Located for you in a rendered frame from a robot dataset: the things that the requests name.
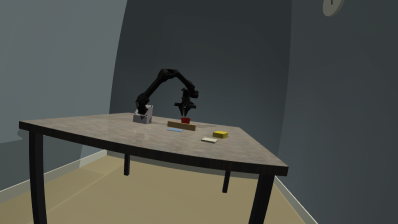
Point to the wooden plank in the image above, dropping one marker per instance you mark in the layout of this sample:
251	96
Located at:
179	125

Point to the yellow rectangular block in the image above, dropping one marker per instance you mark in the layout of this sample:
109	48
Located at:
220	134

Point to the red cup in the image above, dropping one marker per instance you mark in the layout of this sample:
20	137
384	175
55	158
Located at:
185	120

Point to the cream flat bar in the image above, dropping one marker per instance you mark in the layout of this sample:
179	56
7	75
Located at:
209	140

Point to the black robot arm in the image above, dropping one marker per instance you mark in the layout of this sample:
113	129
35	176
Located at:
163	75

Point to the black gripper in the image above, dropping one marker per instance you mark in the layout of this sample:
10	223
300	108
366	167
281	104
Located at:
183	104

